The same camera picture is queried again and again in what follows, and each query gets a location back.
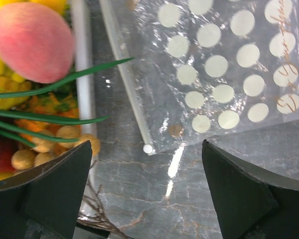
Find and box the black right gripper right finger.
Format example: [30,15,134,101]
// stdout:
[202,140,299,239]

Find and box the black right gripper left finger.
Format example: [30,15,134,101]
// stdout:
[0,141,92,239]

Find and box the green scallion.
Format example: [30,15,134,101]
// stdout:
[0,58,130,148]

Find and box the yellow banana bunch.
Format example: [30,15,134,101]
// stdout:
[0,0,67,110]

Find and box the clear polka dot zip bag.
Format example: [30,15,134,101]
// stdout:
[100,0,299,155]

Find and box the brown longan bunch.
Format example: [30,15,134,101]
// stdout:
[11,125,101,171]

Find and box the pink peach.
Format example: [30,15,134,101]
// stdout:
[0,2,75,84]

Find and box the white plastic basket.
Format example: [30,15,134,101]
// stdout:
[68,0,100,225]

